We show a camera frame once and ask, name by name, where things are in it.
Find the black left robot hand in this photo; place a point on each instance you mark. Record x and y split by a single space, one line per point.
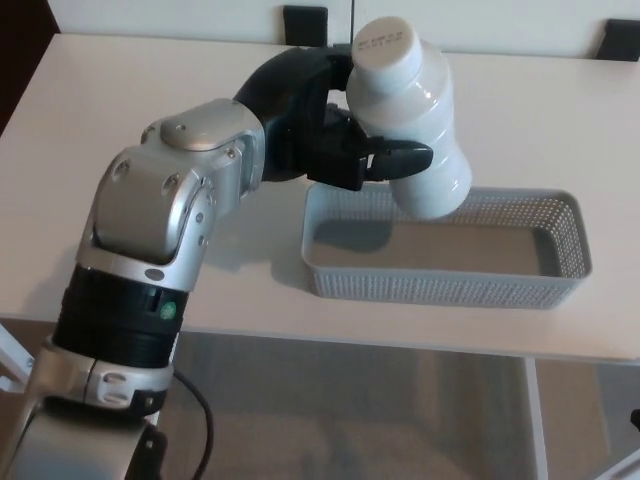
295 110

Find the white plastic bottle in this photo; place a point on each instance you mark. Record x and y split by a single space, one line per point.
415 105

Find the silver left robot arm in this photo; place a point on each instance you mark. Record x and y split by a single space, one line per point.
150 185

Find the black clamp left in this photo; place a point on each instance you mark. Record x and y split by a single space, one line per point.
304 25

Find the black clamp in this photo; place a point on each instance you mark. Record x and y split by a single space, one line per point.
304 25
617 40

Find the grey perforated plastic basket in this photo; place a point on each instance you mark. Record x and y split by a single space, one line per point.
435 287

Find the dark maroon panel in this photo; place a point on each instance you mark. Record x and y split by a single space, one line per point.
20 50

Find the black clamp right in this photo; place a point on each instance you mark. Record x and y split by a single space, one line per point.
617 40

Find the white desk leg frame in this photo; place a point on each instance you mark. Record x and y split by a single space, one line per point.
10 355
535 425

